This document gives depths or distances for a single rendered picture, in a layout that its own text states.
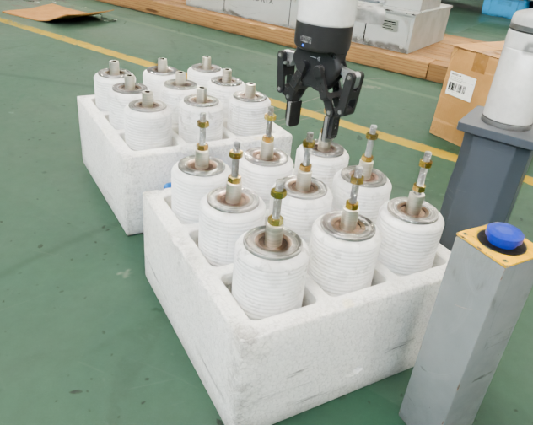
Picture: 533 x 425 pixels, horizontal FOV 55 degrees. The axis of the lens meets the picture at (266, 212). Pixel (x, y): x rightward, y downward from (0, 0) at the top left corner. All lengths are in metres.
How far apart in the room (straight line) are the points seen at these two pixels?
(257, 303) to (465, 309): 0.25
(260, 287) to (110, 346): 0.32
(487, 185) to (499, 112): 0.14
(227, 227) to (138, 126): 0.42
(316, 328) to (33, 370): 0.43
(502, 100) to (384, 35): 1.72
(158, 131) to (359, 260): 0.54
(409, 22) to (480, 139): 1.67
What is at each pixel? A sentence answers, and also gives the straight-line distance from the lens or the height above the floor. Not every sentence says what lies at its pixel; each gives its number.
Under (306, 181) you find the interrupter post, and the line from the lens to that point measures 0.78.
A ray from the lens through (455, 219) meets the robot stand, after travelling 1.14.
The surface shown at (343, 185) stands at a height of 0.25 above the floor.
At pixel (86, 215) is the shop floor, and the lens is 1.21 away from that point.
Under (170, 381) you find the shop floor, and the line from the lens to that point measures 0.82.
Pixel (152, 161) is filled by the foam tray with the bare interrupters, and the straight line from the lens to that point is 1.05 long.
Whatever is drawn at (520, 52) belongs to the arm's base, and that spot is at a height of 0.44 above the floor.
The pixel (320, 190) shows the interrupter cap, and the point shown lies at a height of 0.25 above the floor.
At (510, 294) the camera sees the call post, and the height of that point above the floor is 0.27.
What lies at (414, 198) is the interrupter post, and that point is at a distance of 0.77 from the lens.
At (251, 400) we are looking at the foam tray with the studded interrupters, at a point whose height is 0.07.
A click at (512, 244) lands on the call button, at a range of 0.62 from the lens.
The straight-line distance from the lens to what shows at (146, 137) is 1.07.
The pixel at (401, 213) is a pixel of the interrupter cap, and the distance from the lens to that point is 0.77.
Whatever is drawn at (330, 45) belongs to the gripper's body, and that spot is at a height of 0.47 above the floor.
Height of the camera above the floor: 0.61
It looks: 30 degrees down
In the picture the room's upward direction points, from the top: 6 degrees clockwise
